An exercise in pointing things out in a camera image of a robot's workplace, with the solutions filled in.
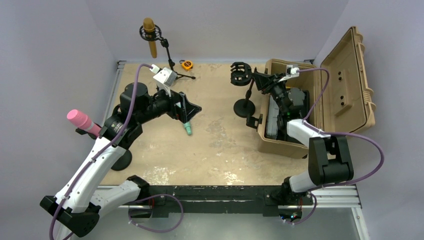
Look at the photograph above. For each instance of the tan plastic case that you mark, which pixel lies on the tan plastic case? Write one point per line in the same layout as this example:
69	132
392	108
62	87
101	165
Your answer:
340	99

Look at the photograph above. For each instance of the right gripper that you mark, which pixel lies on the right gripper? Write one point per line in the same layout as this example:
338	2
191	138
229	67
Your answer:
265	83

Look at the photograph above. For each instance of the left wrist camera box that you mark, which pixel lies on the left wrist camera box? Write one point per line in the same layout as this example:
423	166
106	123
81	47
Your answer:
164	78

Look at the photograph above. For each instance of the gold microphone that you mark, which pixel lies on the gold microphone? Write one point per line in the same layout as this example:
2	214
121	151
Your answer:
150	34

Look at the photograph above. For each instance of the mint green microphone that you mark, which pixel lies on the mint green microphone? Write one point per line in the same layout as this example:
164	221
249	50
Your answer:
188	128

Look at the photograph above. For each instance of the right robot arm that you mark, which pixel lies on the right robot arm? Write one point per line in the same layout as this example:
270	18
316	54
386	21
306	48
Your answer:
329	159

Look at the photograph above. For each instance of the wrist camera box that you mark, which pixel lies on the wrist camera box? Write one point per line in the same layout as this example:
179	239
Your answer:
292	71
164	78

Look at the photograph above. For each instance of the grey box in case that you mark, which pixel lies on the grey box in case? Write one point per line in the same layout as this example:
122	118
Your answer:
271	128

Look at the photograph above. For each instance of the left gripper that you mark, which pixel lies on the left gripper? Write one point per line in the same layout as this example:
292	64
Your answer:
186	109

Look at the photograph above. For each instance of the black tray in case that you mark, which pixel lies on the black tray in case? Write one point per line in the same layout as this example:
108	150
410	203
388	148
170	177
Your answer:
294	104

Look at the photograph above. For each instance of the orange tape measure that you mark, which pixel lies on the orange tape measure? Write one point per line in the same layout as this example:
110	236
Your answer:
187	65

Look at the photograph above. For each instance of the black tripod microphone stand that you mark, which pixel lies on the black tripod microphone stand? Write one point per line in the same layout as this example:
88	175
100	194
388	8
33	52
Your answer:
165	44

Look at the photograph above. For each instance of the pink microphone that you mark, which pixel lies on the pink microphone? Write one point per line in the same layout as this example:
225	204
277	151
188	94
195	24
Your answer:
83	122

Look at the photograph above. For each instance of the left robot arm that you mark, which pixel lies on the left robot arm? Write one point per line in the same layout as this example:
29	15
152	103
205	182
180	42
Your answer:
77	206

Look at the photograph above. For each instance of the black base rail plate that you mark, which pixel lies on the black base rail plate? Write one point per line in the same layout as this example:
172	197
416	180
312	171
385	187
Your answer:
267	200

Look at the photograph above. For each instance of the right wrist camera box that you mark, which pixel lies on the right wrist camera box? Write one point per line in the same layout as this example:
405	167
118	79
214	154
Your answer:
292	71

